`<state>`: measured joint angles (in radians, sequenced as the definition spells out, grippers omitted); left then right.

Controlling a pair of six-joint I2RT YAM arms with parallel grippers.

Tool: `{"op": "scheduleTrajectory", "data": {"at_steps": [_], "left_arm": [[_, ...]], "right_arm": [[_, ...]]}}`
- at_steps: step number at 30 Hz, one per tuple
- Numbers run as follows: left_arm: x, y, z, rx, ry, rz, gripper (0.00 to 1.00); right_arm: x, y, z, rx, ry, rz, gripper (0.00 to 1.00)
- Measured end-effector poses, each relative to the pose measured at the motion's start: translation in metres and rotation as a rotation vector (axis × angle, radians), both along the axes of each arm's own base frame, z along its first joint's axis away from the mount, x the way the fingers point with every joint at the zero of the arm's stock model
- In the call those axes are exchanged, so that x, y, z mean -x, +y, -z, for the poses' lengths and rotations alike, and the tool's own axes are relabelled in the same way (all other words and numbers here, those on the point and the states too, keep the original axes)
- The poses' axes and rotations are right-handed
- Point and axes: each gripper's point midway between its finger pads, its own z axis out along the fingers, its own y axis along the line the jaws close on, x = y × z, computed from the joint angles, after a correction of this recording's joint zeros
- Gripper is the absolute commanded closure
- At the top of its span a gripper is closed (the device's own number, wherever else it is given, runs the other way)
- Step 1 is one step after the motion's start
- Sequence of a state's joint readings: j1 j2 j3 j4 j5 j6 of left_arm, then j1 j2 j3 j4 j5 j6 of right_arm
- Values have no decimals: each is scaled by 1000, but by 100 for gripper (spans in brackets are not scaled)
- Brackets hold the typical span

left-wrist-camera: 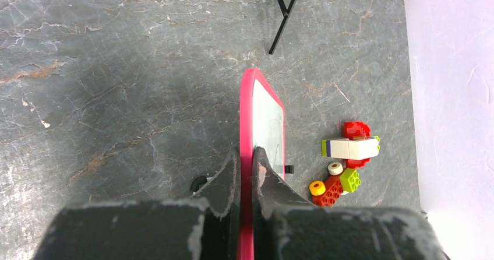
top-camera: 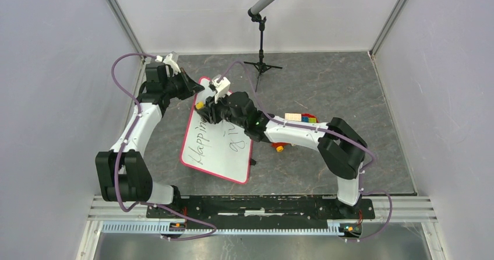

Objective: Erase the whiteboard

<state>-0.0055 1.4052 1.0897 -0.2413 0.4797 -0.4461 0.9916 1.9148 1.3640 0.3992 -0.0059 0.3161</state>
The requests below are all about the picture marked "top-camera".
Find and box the yellow bone shaped eraser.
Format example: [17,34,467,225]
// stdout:
[195,101,204,110]

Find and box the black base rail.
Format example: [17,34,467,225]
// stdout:
[146,195,376,230]

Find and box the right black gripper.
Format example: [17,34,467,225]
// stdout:
[197,92,246,131]

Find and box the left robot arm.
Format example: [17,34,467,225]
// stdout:
[95,62,204,218]

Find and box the pink framed whiteboard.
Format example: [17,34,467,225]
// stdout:
[180,76,253,184]

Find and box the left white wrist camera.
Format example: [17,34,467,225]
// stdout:
[155,51,181,77]

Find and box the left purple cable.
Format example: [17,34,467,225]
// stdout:
[111,52,217,241]

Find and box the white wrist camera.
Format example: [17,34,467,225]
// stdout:
[209,75,231,104]
[155,51,181,77]

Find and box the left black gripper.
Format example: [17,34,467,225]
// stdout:
[163,68,204,101]

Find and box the red plate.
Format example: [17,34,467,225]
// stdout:
[302,114,318,123]

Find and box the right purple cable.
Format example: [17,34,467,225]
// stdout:
[221,60,393,242]

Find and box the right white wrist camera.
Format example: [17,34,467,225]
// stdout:
[209,75,231,104]

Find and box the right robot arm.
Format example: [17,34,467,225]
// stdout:
[195,92,368,218]

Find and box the black microphone tripod stand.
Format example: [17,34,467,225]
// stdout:
[244,9,283,91]

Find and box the purple cable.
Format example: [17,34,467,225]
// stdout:
[221,60,393,242]
[111,52,217,241]

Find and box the red toy car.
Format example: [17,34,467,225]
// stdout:
[271,142,295,152]

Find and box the cream toy brick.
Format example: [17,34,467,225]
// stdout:
[284,113,302,122]

